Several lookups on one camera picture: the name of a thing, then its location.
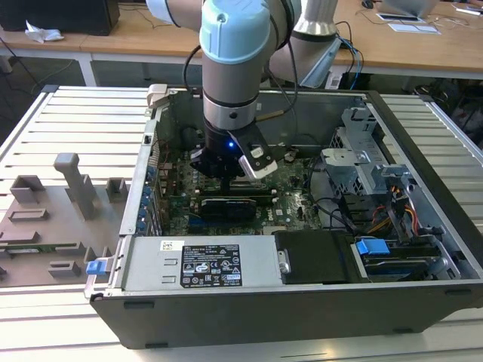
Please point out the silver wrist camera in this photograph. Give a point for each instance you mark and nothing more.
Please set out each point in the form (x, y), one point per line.
(260, 167)

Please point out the black computer tower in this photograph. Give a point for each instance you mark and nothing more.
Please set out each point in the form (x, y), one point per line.
(56, 15)

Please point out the silver drive cage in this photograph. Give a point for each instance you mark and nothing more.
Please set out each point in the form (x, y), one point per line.
(354, 166)

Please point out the white paper sheet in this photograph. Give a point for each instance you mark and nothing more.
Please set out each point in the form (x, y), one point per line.
(415, 28)

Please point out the hard disk in blue carrier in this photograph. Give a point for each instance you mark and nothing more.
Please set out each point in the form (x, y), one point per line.
(396, 260)

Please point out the grey laptop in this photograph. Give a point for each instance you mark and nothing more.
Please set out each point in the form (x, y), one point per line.
(409, 7)

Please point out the grey parts rack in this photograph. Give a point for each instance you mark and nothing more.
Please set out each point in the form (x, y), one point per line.
(37, 234)

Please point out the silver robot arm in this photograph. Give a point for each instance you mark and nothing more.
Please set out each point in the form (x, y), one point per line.
(234, 56)

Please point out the blue plastic latch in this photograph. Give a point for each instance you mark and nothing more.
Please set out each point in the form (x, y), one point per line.
(94, 268)

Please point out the graphics card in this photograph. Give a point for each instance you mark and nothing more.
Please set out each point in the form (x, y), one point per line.
(226, 209)

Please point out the white crumpled paper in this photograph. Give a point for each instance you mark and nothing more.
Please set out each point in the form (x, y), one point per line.
(43, 34)

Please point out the black computer mouse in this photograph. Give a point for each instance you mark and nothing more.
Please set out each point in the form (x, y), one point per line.
(367, 3)

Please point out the aluminium profile bar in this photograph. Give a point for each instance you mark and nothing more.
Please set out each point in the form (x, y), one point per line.
(320, 64)

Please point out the black PC case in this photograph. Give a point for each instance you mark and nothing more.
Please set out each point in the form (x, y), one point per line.
(264, 316)

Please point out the silver power supply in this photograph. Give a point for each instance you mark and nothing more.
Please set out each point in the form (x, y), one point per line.
(203, 264)

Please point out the grey plastic case latch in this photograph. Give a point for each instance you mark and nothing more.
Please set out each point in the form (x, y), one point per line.
(156, 94)

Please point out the wooden desk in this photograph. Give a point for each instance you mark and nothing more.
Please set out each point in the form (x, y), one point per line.
(415, 49)
(113, 41)

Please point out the green motherboard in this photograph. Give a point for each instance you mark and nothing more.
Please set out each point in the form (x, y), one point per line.
(290, 211)

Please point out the black plastic shroud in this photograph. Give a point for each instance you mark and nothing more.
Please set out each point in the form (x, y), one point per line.
(313, 256)

